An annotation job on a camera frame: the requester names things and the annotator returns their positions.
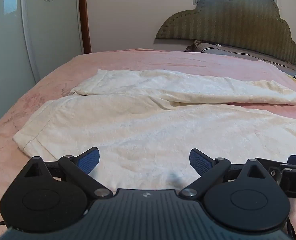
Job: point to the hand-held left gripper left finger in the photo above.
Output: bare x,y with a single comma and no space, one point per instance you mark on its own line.
89,160

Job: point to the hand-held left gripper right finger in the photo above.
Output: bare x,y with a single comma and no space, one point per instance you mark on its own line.
200,161

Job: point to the grey pillow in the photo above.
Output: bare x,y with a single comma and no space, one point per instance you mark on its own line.
225,50

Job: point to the brown wooden door frame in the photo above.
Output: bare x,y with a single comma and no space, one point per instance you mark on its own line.
84,17

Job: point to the frosted glass sliding door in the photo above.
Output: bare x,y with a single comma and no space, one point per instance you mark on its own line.
5,55

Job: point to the pink blanket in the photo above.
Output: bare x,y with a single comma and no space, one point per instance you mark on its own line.
163,61

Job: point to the cream white towel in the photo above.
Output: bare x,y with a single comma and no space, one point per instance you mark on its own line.
143,130

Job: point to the green padded headboard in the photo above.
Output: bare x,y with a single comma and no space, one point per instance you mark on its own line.
228,20

